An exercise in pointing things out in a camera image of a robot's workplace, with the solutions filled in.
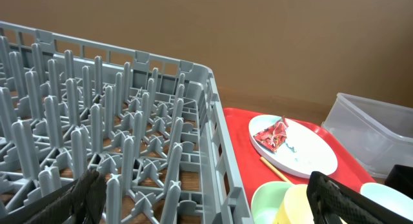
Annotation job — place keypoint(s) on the white small bowl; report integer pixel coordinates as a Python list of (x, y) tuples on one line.
[(388, 198)]

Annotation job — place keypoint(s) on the wooden chopstick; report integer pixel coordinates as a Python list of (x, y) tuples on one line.
[(275, 170)]

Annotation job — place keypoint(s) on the clear plastic waste bin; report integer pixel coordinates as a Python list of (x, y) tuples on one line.
[(377, 134)]

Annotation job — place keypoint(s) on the grey plastic dishwasher rack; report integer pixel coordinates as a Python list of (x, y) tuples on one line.
[(153, 125)]

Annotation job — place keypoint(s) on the green plastic bowl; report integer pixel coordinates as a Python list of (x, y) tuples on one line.
[(266, 201)]

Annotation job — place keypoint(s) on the red snack wrapper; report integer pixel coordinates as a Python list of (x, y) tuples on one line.
[(274, 136)]

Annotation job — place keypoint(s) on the black waste tray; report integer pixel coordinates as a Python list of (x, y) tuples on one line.
[(400, 178)]

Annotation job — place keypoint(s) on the yellow plastic cup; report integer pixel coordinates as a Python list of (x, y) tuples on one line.
[(295, 208)]

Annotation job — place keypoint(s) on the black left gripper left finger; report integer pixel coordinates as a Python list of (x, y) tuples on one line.
[(81, 201)]

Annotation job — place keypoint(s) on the light blue round plate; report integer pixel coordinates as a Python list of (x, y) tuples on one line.
[(300, 154)]

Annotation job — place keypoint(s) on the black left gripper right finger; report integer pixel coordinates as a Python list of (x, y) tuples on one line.
[(333, 203)]

